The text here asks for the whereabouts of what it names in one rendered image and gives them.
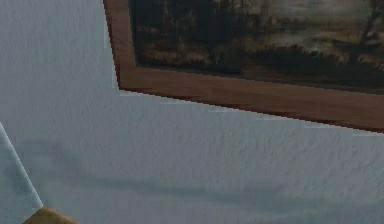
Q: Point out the brown framed landscape painting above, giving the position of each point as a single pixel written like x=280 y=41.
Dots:
x=253 y=50

